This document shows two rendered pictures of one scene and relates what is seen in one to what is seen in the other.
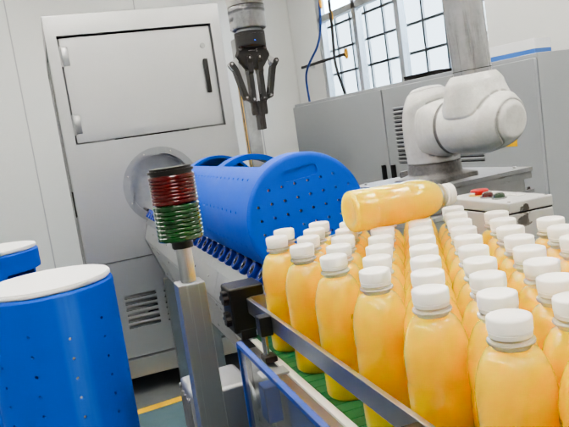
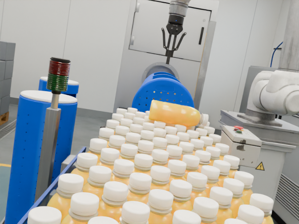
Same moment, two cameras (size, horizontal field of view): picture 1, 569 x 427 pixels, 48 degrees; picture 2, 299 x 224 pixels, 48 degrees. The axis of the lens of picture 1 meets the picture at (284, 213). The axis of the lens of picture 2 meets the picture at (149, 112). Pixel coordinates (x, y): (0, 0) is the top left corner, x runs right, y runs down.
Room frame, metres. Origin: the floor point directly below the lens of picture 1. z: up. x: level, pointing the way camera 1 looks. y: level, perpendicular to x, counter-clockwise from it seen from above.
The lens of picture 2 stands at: (-0.03, -0.48, 1.31)
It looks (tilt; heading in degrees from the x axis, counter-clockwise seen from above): 9 degrees down; 19
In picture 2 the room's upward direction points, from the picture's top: 10 degrees clockwise
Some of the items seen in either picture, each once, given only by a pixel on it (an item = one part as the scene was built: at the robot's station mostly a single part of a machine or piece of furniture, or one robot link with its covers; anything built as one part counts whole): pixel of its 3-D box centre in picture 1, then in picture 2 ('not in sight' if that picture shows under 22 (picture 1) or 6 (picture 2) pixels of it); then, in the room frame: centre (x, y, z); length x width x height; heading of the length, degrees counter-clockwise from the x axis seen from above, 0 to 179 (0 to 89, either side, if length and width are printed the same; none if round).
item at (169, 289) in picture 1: (178, 335); not in sight; (3.26, 0.64, 0.31); 0.06 x 0.06 x 0.63; 19
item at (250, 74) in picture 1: (250, 79); (169, 38); (1.61, 0.03, 1.42); 0.04 x 0.01 x 0.11; 18
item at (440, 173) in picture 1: (429, 170); (257, 115); (1.92, -0.45, 1.10); 0.22 x 0.18 x 0.06; 37
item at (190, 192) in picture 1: (173, 188); (59, 67); (0.88, 0.15, 1.23); 0.06 x 0.06 x 0.04
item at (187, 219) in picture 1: (179, 221); (57, 82); (0.88, 0.15, 1.18); 0.06 x 0.06 x 0.05
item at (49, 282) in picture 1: (46, 281); (49, 96); (1.41, 0.55, 1.03); 0.28 x 0.28 x 0.01
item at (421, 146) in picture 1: (432, 124); (266, 91); (1.90, -0.46, 1.24); 0.18 x 0.16 x 0.22; 27
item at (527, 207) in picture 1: (498, 220); (238, 144); (1.26, -0.41, 1.05); 0.20 x 0.10 x 0.10; 19
